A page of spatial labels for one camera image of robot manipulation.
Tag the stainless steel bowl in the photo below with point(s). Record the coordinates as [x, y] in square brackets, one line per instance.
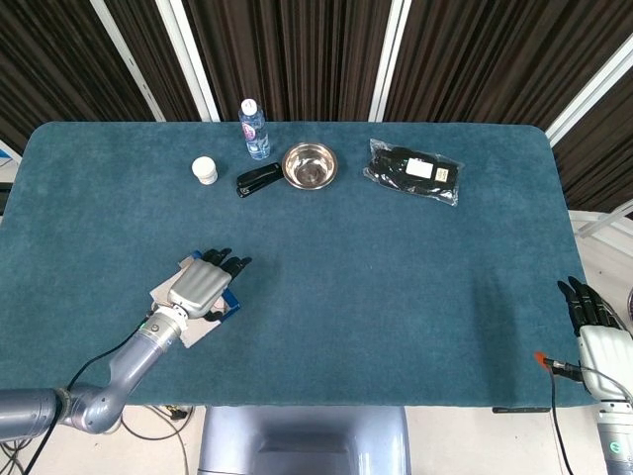
[310, 165]

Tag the black garment in plastic bag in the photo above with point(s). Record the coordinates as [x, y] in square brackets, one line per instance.
[395, 170]

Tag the white frame post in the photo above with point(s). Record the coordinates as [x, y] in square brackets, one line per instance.
[126, 57]
[188, 57]
[390, 54]
[593, 84]

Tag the dark brown pleated curtain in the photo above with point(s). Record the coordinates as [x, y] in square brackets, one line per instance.
[297, 49]

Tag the clear water bottle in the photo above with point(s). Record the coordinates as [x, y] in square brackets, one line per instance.
[254, 138]

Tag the thin black bar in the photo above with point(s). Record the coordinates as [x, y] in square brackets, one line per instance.
[519, 409]

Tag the black stapler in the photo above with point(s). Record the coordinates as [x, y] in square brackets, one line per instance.
[257, 179]

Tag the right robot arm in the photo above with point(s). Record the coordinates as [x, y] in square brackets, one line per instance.
[615, 445]

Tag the teal table cloth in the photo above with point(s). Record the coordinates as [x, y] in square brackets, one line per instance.
[346, 272]

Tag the white metal frame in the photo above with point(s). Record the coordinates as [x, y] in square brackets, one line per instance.
[593, 225]

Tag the blue rectangular box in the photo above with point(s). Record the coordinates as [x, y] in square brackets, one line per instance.
[198, 331]

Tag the white and blue box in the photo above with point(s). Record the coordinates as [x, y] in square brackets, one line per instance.
[6, 158]

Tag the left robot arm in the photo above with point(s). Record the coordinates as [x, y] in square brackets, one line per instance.
[128, 361]

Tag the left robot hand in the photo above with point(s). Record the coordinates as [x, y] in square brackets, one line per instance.
[198, 289]

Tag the small white jar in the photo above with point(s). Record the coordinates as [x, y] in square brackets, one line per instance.
[204, 170]

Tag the blue-grey robot torso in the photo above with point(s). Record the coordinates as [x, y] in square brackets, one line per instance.
[304, 440]

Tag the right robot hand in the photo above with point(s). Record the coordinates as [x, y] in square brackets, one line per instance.
[608, 356]

